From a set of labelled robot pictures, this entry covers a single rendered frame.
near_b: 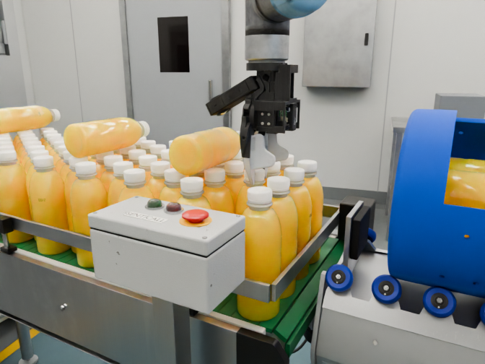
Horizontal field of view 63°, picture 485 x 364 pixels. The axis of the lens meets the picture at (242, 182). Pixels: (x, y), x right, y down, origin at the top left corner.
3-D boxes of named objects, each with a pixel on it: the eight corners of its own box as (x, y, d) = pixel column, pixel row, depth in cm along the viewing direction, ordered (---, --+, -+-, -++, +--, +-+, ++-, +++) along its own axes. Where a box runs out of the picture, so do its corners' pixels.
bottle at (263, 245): (249, 328, 63) (250, 209, 58) (229, 305, 70) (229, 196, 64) (288, 315, 67) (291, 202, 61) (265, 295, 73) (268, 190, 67)
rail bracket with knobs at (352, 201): (364, 253, 90) (369, 209, 87) (333, 246, 93) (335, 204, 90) (373, 237, 98) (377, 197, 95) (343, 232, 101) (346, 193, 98)
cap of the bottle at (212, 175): (226, 176, 77) (226, 167, 76) (224, 182, 73) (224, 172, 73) (206, 176, 77) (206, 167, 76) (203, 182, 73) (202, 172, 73)
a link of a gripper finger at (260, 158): (269, 188, 68) (274, 134, 67) (239, 184, 71) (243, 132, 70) (276, 188, 71) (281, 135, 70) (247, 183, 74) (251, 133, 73)
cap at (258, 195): (254, 206, 60) (255, 194, 60) (242, 198, 64) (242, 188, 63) (276, 202, 62) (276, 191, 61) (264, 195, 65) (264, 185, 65)
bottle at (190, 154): (186, 127, 69) (238, 117, 86) (160, 149, 72) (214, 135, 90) (208, 162, 69) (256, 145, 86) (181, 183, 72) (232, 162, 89)
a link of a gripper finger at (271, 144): (286, 181, 75) (283, 134, 71) (258, 178, 77) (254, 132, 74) (292, 175, 77) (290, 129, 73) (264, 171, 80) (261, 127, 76)
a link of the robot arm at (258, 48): (237, 35, 66) (258, 38, 73) (237, 64, 67) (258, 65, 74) (278, 33, 63) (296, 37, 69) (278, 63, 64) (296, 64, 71)
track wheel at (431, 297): (457, 288, 58) (457, 290, 60) (424, 282, 60) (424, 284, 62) (455, 320, 57) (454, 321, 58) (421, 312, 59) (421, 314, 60)
